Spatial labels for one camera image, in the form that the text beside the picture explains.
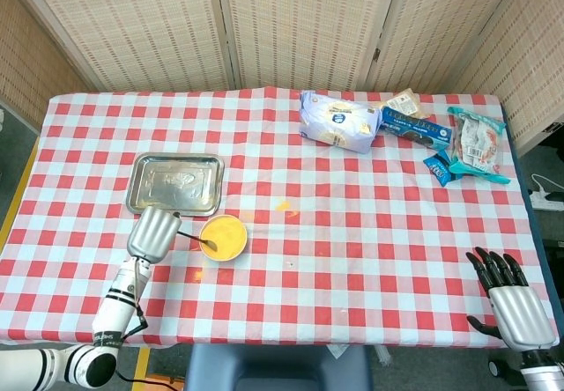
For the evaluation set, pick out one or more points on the orange box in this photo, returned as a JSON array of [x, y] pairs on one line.
[[163, 383]]

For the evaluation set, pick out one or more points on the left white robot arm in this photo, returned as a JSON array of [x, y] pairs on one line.
[[116, 303]]

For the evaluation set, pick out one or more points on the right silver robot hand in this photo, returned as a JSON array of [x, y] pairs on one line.
[[520, 316]]

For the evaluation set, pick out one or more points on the woven folding screen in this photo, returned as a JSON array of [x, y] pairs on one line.
[[286, 25]]

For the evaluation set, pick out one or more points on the light purple biscuit bag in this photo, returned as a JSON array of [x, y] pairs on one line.
[[339, 122]]

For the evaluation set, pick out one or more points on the white power strip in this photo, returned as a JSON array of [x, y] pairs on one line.
[[546, 201]]

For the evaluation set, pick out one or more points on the tan snack packet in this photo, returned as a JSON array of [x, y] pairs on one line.
[[407, 102]]

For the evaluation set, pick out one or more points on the blue sandwich cookie package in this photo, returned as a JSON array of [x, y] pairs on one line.
[[414, 129]]

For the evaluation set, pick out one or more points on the red white checkered tablecloth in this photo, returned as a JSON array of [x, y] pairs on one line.
[[330, 267]]

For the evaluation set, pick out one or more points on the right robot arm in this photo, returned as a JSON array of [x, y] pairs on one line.
[[544, 371]]

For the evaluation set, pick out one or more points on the small blue snack packet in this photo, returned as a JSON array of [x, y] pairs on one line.
[[438, 171]]

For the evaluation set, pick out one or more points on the black caster wheel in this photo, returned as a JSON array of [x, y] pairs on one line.
[[495, 368]]

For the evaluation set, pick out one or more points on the teal clear snack bag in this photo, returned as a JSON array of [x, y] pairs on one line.
[[478, 144]]

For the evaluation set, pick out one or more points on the rectangular metal tray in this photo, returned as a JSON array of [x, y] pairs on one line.
[[176, 179]]

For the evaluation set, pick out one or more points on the dark blue chair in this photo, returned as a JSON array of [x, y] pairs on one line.
[[277, 369]]

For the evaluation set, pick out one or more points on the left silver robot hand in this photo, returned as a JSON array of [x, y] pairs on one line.
[[150, 234]]

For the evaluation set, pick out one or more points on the yellow bowl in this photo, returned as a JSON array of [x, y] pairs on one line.
[[222, 256], [229, 232]]

